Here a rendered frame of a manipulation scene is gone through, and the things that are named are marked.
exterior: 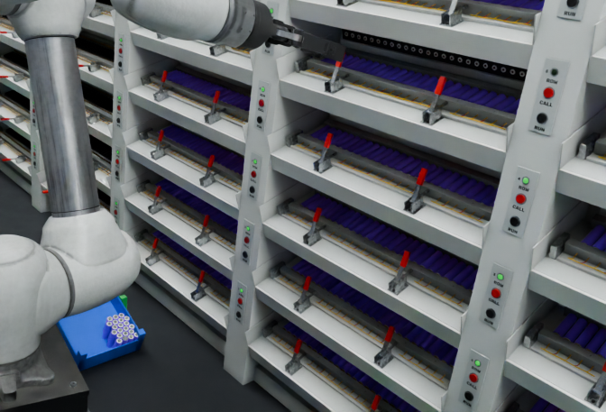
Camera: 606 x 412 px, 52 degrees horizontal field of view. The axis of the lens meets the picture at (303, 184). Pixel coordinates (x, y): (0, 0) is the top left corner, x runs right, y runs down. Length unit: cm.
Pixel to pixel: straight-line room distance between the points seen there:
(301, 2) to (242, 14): 51
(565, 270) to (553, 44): 39
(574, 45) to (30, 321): 109
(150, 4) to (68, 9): 56
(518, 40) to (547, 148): 19
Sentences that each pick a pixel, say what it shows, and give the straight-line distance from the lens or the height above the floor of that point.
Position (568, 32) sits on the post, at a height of 110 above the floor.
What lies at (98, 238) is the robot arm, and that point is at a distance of 138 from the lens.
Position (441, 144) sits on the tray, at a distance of 123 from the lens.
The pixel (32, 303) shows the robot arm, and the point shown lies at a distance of 130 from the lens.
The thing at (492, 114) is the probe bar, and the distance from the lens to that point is 123.
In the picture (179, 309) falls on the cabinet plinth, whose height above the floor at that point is 3.
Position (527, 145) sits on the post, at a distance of 113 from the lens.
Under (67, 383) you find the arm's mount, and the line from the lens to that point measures 139.
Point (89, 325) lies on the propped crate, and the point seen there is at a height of 5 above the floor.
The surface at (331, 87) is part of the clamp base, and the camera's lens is 139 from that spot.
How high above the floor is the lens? 115
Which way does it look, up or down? 19 degrees down
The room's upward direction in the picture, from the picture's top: 8 degrees clockwise
